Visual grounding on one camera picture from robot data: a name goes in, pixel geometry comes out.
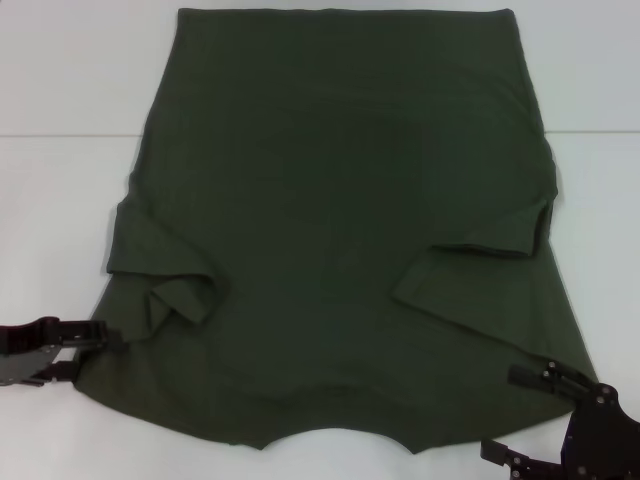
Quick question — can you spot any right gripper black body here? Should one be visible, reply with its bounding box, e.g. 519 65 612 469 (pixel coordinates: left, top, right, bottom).
559 383 640 480

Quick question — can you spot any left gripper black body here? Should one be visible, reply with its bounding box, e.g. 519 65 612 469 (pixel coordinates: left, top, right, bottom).
0 317 76 389

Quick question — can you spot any dark green t-shirt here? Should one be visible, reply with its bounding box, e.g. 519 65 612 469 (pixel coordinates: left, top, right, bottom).
72 5 599 456

